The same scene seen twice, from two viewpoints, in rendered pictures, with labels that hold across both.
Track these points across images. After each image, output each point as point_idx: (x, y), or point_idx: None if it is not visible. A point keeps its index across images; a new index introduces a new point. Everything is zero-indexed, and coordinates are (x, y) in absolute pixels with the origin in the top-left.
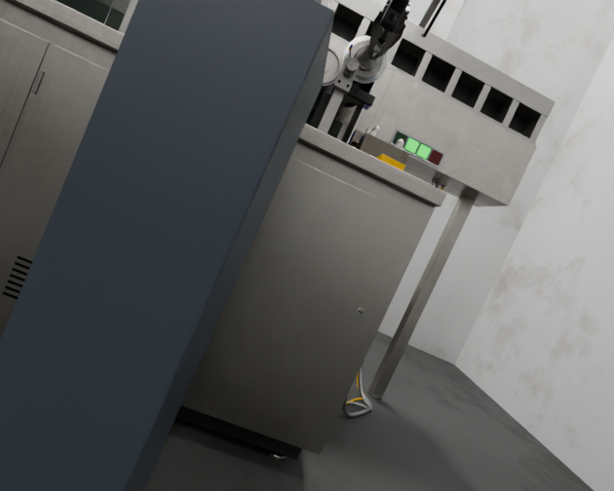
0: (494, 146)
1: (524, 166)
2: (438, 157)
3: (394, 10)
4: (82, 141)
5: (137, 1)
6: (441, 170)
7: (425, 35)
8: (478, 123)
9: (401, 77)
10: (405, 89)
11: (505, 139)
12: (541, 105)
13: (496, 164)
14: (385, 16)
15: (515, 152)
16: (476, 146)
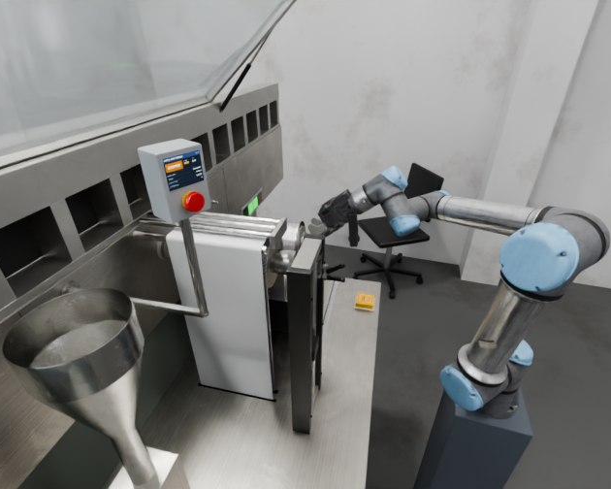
0: (272, 150)
1: (281, 146)
2: (260, 196)
3: (357, 233)
4: (506, 481)
5: (523, 452)
6: (263, 200)
7: (223, 110)
8: (263, 146)
9: (227, 168)
10: (233, 173)
11: (273, 140)
12: (275, 93)
13: (274, 161)
14: (357, 243)
15: (277, 142)
16: (267, 162)
